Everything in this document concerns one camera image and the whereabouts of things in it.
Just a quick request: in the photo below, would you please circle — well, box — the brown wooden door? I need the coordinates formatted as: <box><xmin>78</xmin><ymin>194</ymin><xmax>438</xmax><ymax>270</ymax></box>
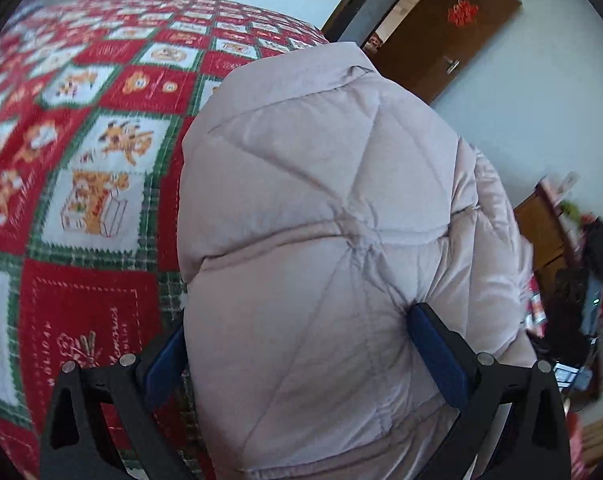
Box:
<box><xmin>366</xmin><ymin>0</ymin><xmax>523</xmax><ymax>106</ymax></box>

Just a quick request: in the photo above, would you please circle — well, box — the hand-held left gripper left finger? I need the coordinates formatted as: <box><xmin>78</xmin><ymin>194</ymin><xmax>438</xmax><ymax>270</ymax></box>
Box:
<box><xmin>39</xmin><ymin>320</ymin><xmax>197</xmax><ymax>480</ymax></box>

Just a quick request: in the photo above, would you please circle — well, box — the pale pink down jacket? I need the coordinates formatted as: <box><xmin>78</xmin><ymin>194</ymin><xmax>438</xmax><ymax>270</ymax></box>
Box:
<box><xmin>176</xmin><ymin>42</ymin><xmax>537</xmax><ymax>480</ymax></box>

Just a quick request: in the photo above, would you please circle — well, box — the dark wooden door frame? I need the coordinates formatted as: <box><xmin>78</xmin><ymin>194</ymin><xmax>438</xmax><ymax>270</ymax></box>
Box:
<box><xmin>321</xmin><ymin>0</ymin><xmax>427</xmax><ymax>53</ymax></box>

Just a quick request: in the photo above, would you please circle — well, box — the wooden cabinet with clutter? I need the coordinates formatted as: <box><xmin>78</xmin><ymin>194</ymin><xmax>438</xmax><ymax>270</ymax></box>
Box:
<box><xmin>524</xmin><ymin>210</ymin><xmax>603</xmax><ymax>401</ymax></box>

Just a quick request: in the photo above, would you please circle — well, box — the brown wooden cabinet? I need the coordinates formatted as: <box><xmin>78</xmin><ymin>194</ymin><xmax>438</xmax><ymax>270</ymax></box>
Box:
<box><xmin>514</xmin><ymin>182</ymin><xmax>575</xmax><ymax>286</ymax></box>

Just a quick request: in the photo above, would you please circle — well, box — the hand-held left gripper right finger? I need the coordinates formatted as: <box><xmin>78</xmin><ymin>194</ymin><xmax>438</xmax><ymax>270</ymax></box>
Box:
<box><xmin>406</xmin><ymin>302</ymin><xmax>572</xmax><ymax>480</ymax></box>

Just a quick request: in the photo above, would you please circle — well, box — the red printed patchwork blanket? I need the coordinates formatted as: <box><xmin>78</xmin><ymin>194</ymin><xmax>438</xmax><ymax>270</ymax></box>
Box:
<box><xmin>0</xmin><ymin>0</ymin><xmax>332</xmax><ymax>480</ymax></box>

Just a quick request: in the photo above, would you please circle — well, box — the red door decoration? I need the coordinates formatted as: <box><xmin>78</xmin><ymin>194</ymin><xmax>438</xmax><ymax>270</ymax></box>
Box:
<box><xmin>446</xmin><ymin>1</ymin><xmax>479</xmax><ymax>26</ymax></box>

